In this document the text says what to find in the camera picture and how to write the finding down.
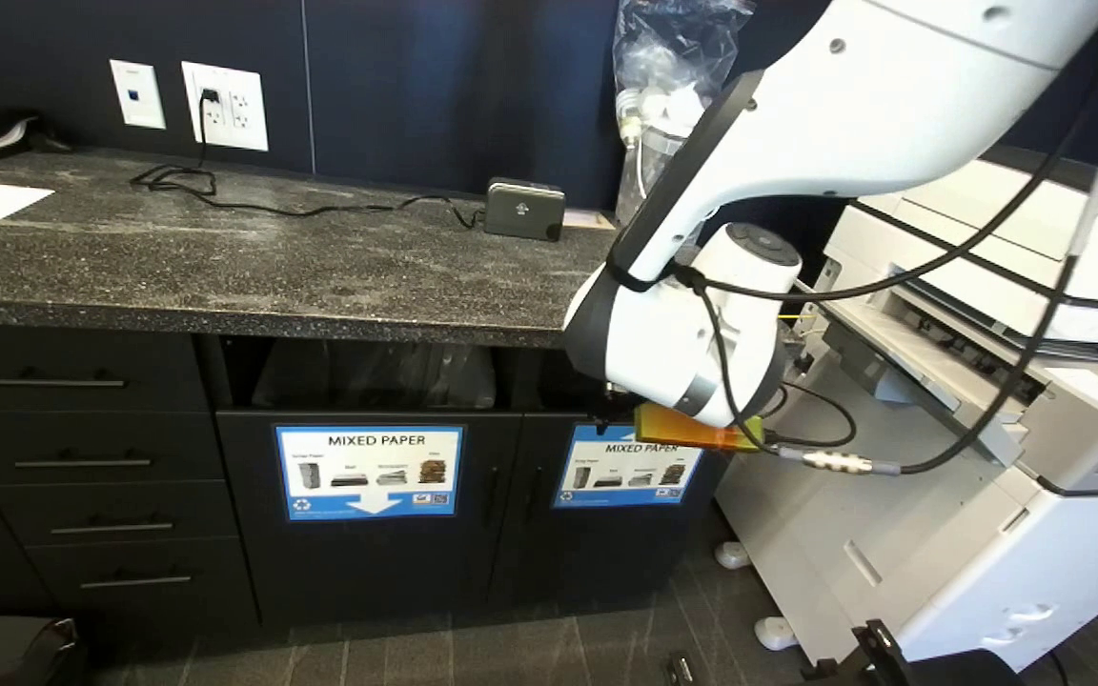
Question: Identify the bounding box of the small tan card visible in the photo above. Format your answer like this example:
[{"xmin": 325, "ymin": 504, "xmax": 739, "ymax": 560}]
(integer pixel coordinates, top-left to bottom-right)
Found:
[{"xmin": 560, "ymin": 204, "xmax": 616, "ymax": 235}]

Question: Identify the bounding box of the small grey box device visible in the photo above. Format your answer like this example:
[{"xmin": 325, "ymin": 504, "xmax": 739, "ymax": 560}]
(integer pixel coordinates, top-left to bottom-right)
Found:
[{"xmin": 480, "ymin": 175, "xmax": 566, "ymax": 243}]

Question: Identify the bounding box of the mixed paper sign up arrow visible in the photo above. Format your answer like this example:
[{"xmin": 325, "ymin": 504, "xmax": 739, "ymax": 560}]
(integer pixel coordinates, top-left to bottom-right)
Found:
[{"xmin": 550, "ymin": 417, "xmax": 705, "ymax": 515}]

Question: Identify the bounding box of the clear plastic bucket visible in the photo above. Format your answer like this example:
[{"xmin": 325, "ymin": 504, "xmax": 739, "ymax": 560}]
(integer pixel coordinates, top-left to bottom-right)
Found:
[{"xmin": 612, "ymin": 106, "xmax": 722, "ymax": 227}]

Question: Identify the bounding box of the black cabinet door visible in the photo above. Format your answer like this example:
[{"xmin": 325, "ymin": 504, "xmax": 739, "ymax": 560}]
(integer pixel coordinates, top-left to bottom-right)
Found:
[
  {"xmin": 497, "ymin": 416, "xmax": 723, "ymax": 611},
  {"xmin": 213, "ymin": 406, "xmax": 521, "ymax": 630}
]

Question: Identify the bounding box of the mixed paper sign down arrow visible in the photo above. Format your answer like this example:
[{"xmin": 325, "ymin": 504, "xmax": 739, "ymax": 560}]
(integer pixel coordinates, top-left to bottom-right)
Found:
[{"xmin": 269, "ymin": 421, "xmax": 464, "ymax": 525}]

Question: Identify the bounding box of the crumpled clear plastic bag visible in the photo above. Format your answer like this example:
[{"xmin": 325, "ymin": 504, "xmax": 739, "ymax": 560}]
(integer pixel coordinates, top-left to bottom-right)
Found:
[{"xmin": 605, "ymin": 0, "xmax": 762, "ymax": 143}]

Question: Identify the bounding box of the large white outlet plate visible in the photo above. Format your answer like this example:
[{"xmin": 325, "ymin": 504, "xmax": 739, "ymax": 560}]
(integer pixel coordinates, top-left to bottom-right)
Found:
[{"xmin": 174, "ymin": 58, "xmax": 269, "ymax": 156}]

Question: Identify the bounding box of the black stand clamp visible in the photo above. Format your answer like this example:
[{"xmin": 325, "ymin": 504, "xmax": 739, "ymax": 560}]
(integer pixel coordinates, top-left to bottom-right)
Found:
[{"xmin": 810, "ymin": 616, "xmax": 921, "ymax": 686}]

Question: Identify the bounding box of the black cabinet drawer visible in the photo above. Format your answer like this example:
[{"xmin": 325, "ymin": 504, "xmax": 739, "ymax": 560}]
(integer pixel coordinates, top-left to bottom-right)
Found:
[
  {"xmin": 0, "ymin": 475, "xmax": 245, "ymax": 553},
  {"xmin": 0, "ymin": 323, "xmax": 213, "ymax": 417},
  {"xmin": 0, "ymin": 406, "xmax": 227, "ymax": 487},
  {"xmin": 30, "ymin": 539, "xmax": 264, "ymax": 636}
]

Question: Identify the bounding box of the white office printer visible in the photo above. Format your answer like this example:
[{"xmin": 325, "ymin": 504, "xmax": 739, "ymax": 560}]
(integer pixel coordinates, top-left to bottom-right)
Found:
[{"xmin": 714, "ymin": 156, "xmax": 1098, "ymax": 677}]

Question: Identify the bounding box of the amber camera mount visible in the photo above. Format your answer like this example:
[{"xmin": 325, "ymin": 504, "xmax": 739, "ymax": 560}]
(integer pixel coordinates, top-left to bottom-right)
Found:
[{"xmin": 630, "ymin": 400, "xmax": 766, "ymax": 456}]

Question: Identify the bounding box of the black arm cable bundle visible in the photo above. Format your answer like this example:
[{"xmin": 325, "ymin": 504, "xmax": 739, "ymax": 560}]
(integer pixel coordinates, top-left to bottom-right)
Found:
[{"xmin": 668, "ymin": 72, "xmax": 1098, "ymax": 430}]

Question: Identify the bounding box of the black camera cable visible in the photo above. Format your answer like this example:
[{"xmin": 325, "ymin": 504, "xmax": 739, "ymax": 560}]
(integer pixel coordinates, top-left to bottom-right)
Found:
[{"xmin": 766, "ymin": 147, "xmax": 1098, "ymax": 481}]

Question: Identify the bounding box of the black power cable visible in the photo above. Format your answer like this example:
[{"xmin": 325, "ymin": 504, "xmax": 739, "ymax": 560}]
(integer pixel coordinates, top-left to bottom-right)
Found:
[{"xmin": 127, "ymin": 82, "xmax": 493, "ymax": 235}]

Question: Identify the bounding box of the small white wall plate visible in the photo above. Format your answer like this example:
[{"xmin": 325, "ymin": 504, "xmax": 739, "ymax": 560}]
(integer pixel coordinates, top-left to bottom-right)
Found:
[{"xmin": 105, "ymin": 58, "xmax": 166, "ymax": 133}]

